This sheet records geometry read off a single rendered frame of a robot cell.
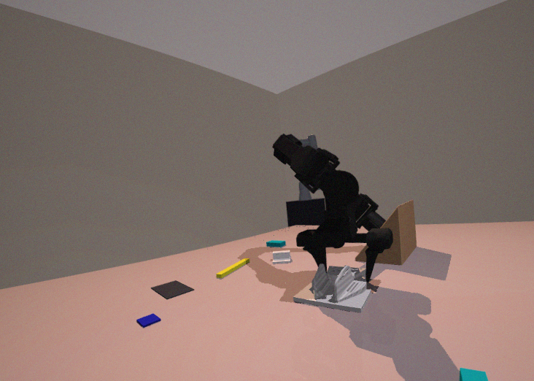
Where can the blue flat rectangular block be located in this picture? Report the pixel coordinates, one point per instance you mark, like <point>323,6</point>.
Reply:
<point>148,320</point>

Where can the yellow flat bar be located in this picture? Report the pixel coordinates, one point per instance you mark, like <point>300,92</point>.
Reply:
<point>232,268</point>

